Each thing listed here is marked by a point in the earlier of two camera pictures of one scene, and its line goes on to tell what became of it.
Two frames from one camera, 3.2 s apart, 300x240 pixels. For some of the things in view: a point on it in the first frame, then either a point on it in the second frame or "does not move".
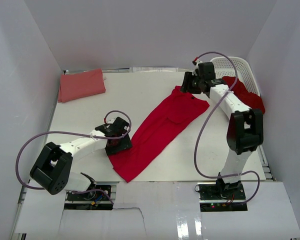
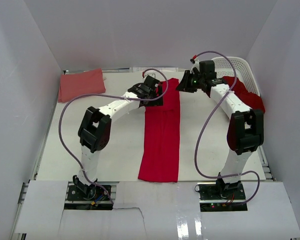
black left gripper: [125, 144] -> [158, 102]
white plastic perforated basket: [224, 67] does not move
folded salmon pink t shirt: [80, 85] does not move
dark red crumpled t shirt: [253, 101] does not move
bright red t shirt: [152, 137] -> [160, 160]
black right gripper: [187, 84] does not move
